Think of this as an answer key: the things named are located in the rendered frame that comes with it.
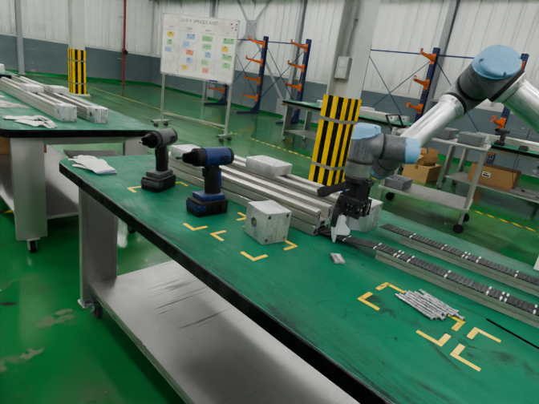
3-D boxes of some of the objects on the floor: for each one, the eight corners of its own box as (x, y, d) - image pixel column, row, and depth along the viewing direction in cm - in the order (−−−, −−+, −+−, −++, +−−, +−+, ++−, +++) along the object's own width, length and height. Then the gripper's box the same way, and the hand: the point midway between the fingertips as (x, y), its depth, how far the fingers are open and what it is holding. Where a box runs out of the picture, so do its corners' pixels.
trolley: (468, 222, 427) (498, 131, 395) (461, 235, 382) (495, 134, 350) (378, 195, 476) (399, 113, 444) (363, 205, 431) (384, 114, 399)
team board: (149, 127, 701) (155, 10, 640) (167, 125, 745) (173, 15, 683) (220, 143, 647) (233, 17, 586) (234, 140, 691) (248, 23, 629)
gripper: (362, 183, 106) (346, 252, 113) (380, 178, 116) (365, 242, 122) (335, 175, 111) (322, 241, 118) (354, 171, 120) (341, 233, 127)
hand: (337, 235), depth 121 cm, fingers closed on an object, 5 cm apart
